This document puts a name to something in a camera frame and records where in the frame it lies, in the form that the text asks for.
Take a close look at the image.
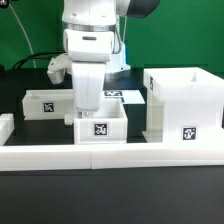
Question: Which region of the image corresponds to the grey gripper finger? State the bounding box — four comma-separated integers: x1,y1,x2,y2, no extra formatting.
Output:
77,112,93,118

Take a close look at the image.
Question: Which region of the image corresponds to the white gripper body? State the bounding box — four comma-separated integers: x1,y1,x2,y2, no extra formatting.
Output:
64,29,114,112

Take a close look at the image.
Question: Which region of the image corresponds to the white front drawer box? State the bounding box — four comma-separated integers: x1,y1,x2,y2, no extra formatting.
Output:
64,98,128,145

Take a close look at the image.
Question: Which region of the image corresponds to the white drawer box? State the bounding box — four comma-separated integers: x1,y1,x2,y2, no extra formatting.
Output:
22,89,74,120
64,98,128,145

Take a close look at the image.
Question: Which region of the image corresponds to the white drawer cabinet frame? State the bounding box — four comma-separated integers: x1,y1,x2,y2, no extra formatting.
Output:
143,67,224,143

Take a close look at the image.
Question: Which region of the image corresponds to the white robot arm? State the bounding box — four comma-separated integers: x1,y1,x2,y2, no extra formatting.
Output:
47,0,160,113

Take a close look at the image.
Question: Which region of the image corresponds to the white fiducial marker sheet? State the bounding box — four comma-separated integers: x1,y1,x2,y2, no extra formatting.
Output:
104,90,145,104

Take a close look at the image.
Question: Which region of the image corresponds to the white left fence block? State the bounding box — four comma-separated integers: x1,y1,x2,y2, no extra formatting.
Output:
0,114,15,146

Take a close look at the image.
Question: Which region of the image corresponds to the white front fence bar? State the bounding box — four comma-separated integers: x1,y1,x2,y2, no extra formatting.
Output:
0,142,224,171

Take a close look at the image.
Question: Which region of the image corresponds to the black cable bundle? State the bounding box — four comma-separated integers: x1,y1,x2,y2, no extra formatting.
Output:
11,50,66,70

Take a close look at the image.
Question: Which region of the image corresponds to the thin white cable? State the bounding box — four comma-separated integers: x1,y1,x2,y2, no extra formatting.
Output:
7,2,37,69

